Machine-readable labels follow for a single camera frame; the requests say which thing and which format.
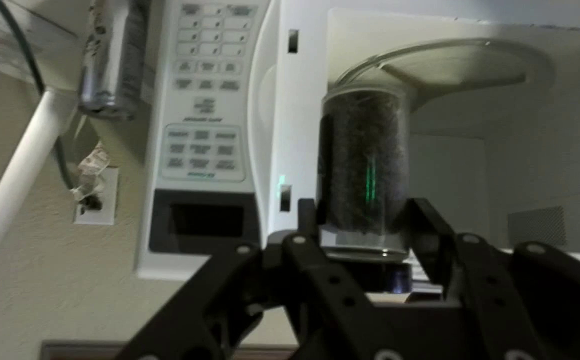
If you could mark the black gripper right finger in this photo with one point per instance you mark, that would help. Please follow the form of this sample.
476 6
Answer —
517 301

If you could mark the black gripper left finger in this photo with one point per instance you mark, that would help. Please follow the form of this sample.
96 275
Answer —
283 301

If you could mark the dark clear bottle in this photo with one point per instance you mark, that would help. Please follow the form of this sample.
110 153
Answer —
362 161

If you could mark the white microwave oven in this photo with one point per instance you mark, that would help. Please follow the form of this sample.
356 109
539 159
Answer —
202 153

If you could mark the glass microwave turntable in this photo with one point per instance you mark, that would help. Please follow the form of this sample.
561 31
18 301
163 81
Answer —
451 67

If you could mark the black plug with tag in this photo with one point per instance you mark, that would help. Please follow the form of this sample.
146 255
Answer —
91 172

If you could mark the brown picture frame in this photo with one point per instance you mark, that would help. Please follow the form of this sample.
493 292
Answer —
102 350

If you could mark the white wall outlet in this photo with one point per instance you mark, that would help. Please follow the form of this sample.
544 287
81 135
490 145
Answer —
101 207

